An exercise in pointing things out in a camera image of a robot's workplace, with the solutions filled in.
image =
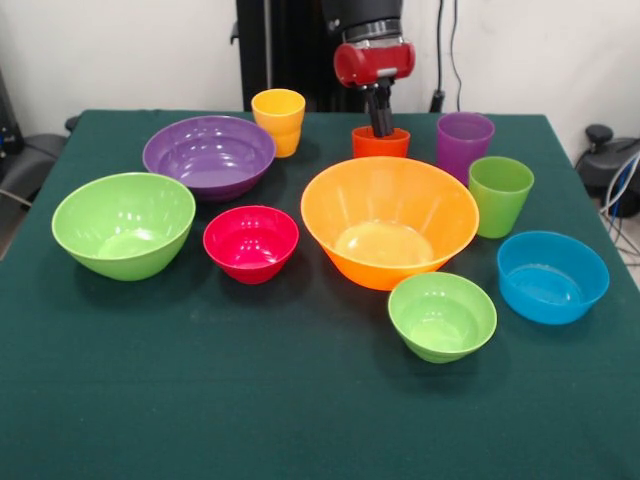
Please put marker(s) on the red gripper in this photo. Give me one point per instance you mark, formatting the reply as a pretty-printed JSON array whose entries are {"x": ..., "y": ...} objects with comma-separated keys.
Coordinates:
[{"x": 375, "y": 65}]

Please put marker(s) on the orange cup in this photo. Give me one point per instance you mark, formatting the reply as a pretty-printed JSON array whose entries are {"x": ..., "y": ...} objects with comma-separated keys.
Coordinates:
[{"x": 380, "y": 147}]

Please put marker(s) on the purple cup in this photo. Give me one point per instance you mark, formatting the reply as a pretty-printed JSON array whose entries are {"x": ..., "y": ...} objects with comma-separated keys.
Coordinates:
[{"x": 460, "y": 150}]

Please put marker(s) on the yellow cup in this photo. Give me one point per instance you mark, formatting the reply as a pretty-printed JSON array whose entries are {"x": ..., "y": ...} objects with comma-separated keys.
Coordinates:
[
  {"x": 277, "y": 112},
  {"x": 286, "y": 145}
]

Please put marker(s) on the large orange bowl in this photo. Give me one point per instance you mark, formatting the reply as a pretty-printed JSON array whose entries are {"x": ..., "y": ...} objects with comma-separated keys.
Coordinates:
[{"x": 385, "y": 265}]

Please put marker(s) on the green cup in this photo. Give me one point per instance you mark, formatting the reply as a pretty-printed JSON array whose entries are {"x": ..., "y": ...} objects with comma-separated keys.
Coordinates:
[{"x": 500, "y": 210}]

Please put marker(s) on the purple bowl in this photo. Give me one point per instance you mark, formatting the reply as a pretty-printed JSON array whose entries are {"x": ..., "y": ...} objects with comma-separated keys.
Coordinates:
[{"x": 207, "y": 160}]

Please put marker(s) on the small green bowl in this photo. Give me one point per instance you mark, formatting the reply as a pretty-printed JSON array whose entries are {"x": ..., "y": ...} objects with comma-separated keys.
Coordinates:
[{"x": 442, "y": 325}]

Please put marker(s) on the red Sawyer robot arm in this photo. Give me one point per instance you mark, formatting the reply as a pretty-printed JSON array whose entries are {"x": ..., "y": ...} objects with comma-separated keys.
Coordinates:
[{"x": 360, "y": 15}]

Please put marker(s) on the black robot column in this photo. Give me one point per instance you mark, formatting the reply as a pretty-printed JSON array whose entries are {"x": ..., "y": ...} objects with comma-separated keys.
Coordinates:
[{"x": 290, "y": 60}]

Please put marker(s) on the pink bowl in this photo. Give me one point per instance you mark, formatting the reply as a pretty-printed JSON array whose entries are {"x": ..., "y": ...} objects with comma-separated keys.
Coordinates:
[{"x": 250, "y": 250}]

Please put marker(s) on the blue bowl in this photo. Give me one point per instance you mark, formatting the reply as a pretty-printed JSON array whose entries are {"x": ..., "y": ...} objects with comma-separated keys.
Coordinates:
[{"x": 550, "y": 295}]

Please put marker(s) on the large green bowl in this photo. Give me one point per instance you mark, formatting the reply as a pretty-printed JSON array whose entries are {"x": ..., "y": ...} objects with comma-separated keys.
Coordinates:
[{"x": 120, "y": 250}]

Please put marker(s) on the dark green tablecloth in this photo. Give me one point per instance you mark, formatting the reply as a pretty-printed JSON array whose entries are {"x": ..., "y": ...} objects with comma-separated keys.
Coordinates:
[{"x": 200, "y": 400}]

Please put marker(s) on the black stand frame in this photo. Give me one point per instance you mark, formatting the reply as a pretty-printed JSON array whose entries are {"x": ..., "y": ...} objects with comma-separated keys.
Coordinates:
[{"x": 7, "y": 135}]

